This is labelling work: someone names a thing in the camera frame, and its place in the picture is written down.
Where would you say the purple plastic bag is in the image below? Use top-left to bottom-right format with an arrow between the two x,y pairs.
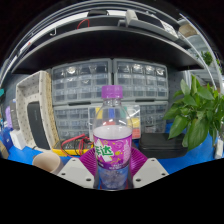
4,105 -> 14,129

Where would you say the grey parts drawer cabinet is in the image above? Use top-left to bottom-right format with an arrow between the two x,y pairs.
53,103 -> 98,141
50,58 -> 114,105
112,58 -> 170,101
138,101 -> 168,134

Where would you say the green potted plant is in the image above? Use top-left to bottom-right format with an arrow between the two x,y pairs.
162,73 -> 224,152

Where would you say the yellow multimeter with red leads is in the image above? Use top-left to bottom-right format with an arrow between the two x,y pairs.
51,133 -> 94,158

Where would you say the flat black case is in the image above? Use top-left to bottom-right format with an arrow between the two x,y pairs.
138,132 -> 189,159

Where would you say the white metal rack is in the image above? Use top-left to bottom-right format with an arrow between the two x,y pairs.
179,19 -> 224,94

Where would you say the black rectangular speaker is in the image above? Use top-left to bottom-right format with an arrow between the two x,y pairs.
26,101 -> 53,150

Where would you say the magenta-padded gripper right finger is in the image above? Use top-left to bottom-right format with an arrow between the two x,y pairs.
126,146 -> 170,189

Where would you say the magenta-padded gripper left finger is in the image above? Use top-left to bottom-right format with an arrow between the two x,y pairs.
57,147 -> 99,190

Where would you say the dark grey upright box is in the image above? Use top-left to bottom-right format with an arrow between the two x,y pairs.
9,99 -> 21,131

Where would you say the white perforated storage tray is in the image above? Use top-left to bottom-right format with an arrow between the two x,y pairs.
15,69 -> 59,151

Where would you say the beige mug with grey ovals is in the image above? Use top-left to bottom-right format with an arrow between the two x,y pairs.
31,151 -> 64,175

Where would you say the purple-capped clear drink bottle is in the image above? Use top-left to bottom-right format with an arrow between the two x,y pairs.
92,84 -> 134,191

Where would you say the dark wall shelf unit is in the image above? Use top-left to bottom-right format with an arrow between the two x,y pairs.
0,6 -> 218,76

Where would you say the white power adapter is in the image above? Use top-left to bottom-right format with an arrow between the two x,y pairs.
214,138 -> 224,159

